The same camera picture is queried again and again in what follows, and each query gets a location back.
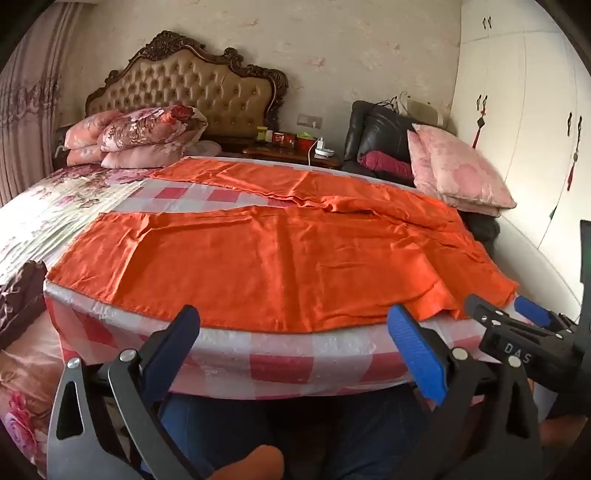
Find beige cushion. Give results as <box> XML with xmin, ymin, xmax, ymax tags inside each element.
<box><xmin>399</xmin><ymin>99</ymin><xmax>444</xmax><ymax>126</ymax></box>

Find pink patterned curtain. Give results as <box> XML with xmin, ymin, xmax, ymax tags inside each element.
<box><xmin>0</xmin><ymin>0</ymin><xmax>88</xmax><ymax>208</ymax></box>

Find floral bed sheet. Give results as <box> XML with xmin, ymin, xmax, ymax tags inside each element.
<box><xmin>0</xmin><ymin>165</ymin><xmax>162</xmax><ymax>480</ymax></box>

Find pale pink pillow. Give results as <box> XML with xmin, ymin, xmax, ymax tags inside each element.
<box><xmin>100</xmin><ymin>141</ymin><xmax>222</xmax><ymax>169</ymax></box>

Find dark brown patterned cloth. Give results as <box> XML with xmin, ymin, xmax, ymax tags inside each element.
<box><xmin>0</xmin><ymin>261</ymin><xmax>49</xmax><ymax>352</ymax></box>

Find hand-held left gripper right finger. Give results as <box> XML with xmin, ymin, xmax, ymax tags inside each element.
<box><xmin>388</xmin><ymin>304</ymin><xmax>541</xmax><ymax>480</ymax></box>

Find wooden nightstand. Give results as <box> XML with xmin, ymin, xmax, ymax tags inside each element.
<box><xmin>222</xmin><ymin>136</ymin><xmax>345</xmax><ymax>171</ymax></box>

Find person's blue jeans legs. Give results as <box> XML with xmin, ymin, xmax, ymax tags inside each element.
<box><xmin>159</xmin><ymin>385</ymin><xmax>430</xmax><ymax>480</ymax></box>

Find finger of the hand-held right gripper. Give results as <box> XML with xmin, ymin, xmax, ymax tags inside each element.
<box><xmin>515</xmin><ymin>295</ymin><xmax>575</xmax><ymax>332</ymax></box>
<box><xmin>464</xmin><ymin>293</ymin><xmax>561</xmax><ymax>370</ymax></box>

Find pink patterned pillow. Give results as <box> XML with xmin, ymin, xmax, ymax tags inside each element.
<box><xmin>406</xmin><ymin>130</ymin><xmax>502</xmax><ymax>217</ymax></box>
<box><xmin>412</xmin><ymin>124</ymin><xmax>517</xmax><ymax>209</ymax></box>

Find white wardrobe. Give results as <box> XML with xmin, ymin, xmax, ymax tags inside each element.
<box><xmin>450</xmin><ymin>0</ymin><xmax>591</xmax><ymax>319</ymax></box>

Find maroon cushion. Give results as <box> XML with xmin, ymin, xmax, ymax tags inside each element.
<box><xmin>359</xmin><ymin>150</ymin><xmax>416</xmax><ymax>181</ymax></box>

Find black cloth bundle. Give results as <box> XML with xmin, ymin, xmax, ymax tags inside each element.
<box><xmin>462</xmin><ymin>211</ymin><xmax>502</xmax><ymax>259</ymax></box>

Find folded pink quilt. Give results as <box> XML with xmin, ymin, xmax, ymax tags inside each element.
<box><xmin>65</xmin><ymin>110</ymin><xmax>121</xmax><ymax>166</ymax></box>

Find red tassel ornament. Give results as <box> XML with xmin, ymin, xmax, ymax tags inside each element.
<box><xmin>472</xmin><ymin>95</ymin><xmax>489</xmax><ymax>149</ymax></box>
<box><xmin>567</xmin><ymin>112</ymin><xmax>583</xmax><ymax>192</ymax></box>

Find orange rounded object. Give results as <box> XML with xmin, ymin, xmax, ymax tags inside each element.
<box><xmin>216</xmin><ymin>444</ymin><xmax>284</xmax><ymax>480</ymax></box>

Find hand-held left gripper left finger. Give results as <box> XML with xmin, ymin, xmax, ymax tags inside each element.
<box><xmin>46</xmin><ymin>305</ymin><xmax>208</xmax><ymax>480</ymax></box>

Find red white checkered blanket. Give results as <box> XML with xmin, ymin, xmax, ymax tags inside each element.
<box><xmin>44</xmin><ymin>156</ymin><xmax>532</xmax><ymax>400</ymax></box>

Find black leather chair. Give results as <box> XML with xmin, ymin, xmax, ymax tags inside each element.
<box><xmin>344</xmin><ymin>100</ymin><xmax>455</xmax><ymax>176</ymax></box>

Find tufted carved wooden headboard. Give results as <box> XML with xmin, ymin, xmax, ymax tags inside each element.
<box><xmin>84</xmin><ymin>31</ymin><xmax>289</xmax><ymax>139</ymax></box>

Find orange pants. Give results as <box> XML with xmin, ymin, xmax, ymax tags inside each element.
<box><xmin>46</xmin><ymin>159</ymin><xmax>520</xmax><ymax>335</ymax></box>

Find person's right hand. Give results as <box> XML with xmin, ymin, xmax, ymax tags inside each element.
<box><xmin>540</xmin><ymin>413</ymin><xmax>591</xmax><ymax>450</ymax></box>

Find folded floral quilt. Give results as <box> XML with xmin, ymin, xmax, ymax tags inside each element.
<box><xmin>99</xmin><ymin>105</ymin><xmax>208</xmax><ymax>153</ymax></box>

